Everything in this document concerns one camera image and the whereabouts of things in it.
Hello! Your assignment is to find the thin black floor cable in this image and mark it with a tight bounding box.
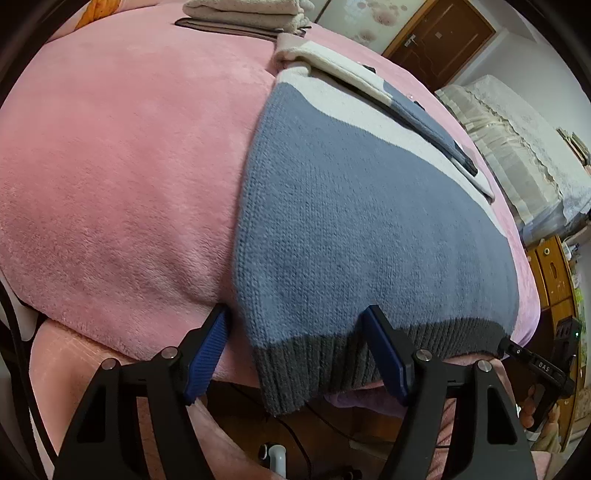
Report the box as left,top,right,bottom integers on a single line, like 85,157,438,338
222,383,453,480

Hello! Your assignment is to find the floral sliding door wardrobe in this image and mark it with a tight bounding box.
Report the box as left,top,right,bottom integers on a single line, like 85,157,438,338
305,0,430,54

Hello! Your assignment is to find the pink bed sheet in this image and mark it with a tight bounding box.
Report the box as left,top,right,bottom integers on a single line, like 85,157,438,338
28,318,522,480

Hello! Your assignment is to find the person's right hand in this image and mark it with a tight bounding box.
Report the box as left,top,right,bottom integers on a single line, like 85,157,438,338
519,386,537,428

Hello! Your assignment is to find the colour block knit sweater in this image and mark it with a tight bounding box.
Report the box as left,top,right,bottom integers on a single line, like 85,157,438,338
233,32,520,416

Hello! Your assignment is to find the white plastic object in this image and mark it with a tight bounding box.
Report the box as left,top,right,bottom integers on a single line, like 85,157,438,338
261,443,290,477

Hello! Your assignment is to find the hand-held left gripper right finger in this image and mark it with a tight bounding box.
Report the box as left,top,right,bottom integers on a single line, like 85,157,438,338
359,305,539,480

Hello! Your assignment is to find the thick black cable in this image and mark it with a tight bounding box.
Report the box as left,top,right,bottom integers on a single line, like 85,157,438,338
0,284,49,480

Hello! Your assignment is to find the cream cloth covered furniture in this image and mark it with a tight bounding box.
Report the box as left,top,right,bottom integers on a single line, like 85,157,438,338
436,76,591,245

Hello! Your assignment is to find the brown wooden door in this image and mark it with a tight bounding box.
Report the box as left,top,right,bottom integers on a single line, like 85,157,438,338
383,0,497,90

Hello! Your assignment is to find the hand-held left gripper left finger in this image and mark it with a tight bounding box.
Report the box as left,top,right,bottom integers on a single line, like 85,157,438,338
53,302,232,480

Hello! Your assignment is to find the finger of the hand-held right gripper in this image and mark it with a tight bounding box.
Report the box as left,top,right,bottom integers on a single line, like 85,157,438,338
496,337,525,361

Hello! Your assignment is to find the folded beige towels stack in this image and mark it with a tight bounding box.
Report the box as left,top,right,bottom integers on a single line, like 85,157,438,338
184,0,308,33

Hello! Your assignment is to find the pink plush blanket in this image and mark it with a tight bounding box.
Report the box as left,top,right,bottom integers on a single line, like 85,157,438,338
0,9,542,384

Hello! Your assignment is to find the stack of books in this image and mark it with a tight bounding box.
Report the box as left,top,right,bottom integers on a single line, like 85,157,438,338
556,127,591,167

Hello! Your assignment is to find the folded dark garment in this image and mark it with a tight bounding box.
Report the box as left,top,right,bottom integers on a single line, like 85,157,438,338
174,17,305,38

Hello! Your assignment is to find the white lace cover cloth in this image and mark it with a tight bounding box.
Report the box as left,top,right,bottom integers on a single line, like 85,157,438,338
466,76,591,217

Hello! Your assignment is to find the pillow with orange print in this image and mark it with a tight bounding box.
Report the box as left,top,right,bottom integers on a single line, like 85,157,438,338
76,0,125,28

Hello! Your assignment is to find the wooden desk with drawers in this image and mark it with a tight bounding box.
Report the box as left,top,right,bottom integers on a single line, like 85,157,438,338
526,235,585,455

